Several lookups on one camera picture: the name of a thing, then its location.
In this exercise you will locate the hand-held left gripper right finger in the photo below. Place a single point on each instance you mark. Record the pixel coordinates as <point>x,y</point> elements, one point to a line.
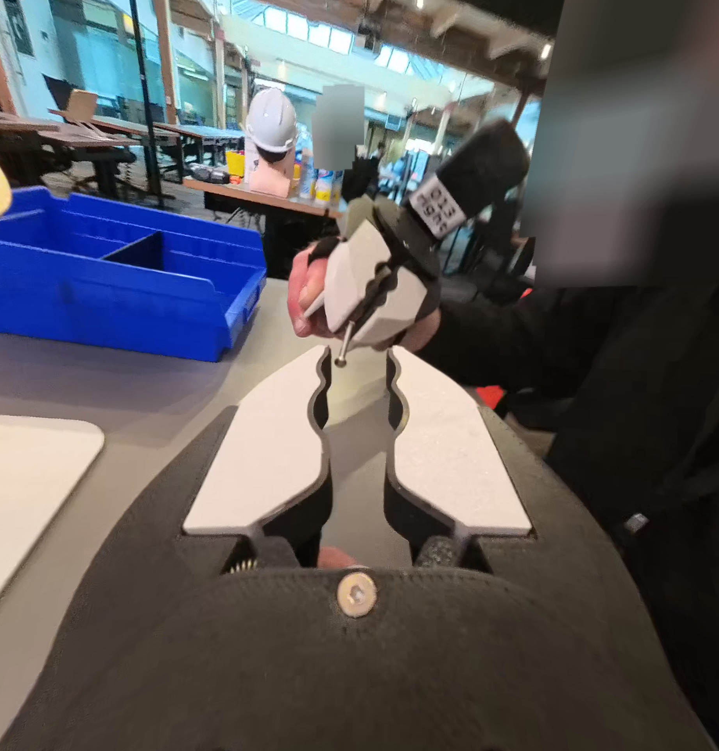
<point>453,463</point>

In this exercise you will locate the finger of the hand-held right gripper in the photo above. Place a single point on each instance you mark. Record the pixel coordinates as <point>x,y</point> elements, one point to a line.
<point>353,270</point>
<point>397,305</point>

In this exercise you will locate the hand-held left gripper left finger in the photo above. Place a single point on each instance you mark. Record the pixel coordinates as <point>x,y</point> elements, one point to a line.
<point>265,463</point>

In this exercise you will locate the metal screw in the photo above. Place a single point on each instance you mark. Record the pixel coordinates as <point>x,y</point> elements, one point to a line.
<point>346,343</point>

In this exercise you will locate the blue plastic bin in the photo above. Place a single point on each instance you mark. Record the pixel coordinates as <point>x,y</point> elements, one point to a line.
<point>101,311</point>

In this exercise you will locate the person's right forearm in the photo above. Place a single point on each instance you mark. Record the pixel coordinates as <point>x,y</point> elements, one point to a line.
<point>512,340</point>

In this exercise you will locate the grey desk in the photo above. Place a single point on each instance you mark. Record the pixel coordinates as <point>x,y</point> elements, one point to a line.
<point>130,387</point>

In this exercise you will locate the brown office desk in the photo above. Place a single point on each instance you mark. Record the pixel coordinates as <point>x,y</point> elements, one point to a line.
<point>101,126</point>

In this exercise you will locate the person's right hand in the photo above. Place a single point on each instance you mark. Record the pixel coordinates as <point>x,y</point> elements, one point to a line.
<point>306,276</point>

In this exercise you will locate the orange cone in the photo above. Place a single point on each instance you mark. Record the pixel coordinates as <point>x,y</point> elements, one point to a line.
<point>489,398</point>

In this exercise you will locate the yellow wipes canister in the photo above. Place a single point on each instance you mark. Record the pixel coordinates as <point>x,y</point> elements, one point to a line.
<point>326,188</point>

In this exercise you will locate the pink mannequin head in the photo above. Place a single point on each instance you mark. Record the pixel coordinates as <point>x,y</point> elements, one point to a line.
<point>271,176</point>

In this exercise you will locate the wooden table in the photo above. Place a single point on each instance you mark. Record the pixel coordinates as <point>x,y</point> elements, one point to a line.
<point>248,195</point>

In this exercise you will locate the yellow container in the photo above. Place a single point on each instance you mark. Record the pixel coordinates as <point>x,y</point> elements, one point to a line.
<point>236,164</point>

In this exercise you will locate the white hard hat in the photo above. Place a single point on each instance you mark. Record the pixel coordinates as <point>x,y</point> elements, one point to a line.
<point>271,120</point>

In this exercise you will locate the black radio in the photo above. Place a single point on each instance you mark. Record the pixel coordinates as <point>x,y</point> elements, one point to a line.
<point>210,173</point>

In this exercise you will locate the black bin divider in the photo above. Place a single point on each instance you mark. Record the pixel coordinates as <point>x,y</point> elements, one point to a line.
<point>136,252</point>

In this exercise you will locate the tan board stand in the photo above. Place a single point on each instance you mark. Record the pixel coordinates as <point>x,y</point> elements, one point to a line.
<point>81,105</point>

